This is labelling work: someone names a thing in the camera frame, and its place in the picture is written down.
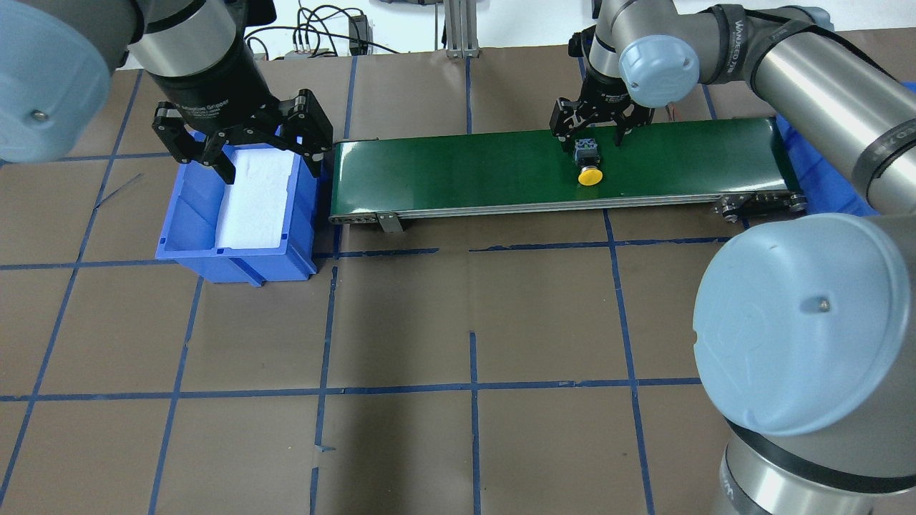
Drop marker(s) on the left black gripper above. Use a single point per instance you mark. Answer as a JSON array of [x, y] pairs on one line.
[[210, 89]]

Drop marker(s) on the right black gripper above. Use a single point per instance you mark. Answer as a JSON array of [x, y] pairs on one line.
[[606, 94]]

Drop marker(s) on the yellow push button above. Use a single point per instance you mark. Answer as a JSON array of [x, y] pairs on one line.
[[587, 157]]

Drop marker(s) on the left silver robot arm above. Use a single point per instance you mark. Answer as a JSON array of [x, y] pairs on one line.
[[57, 60]]

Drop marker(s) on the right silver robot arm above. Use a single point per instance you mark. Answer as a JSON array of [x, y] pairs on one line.
[[804, 324]]

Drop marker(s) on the white foam pad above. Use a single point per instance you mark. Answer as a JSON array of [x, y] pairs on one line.
[[252, 212]]

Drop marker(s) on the blue source bin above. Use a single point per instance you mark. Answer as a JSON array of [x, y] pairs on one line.
[[188, 231]]

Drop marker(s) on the green conveyor belt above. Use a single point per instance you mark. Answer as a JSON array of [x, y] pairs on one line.
[[740, 165]]

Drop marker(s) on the black power adapter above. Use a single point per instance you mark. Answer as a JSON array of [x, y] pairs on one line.
[[359, 35]]

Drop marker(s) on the blue destination bin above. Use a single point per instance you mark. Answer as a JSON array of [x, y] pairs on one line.
[[826, 191]]

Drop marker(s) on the aluminium frame post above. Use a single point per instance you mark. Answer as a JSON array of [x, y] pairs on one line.
[[460, 29]]

